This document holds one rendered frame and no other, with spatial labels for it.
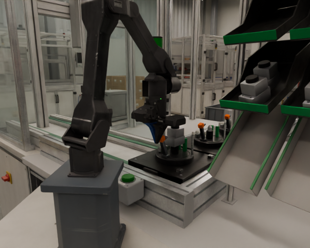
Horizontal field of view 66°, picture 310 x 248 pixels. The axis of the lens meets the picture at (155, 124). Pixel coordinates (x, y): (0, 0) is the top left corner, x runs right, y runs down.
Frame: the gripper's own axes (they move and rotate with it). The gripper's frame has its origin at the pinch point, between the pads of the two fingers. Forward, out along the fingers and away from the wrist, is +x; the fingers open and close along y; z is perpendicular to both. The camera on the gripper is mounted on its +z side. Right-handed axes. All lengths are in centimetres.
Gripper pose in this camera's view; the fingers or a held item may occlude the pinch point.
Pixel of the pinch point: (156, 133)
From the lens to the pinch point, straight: 77.5
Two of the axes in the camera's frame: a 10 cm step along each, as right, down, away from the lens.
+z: -6.6, 1.5, -7.3
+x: -0.2, 9.8, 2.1
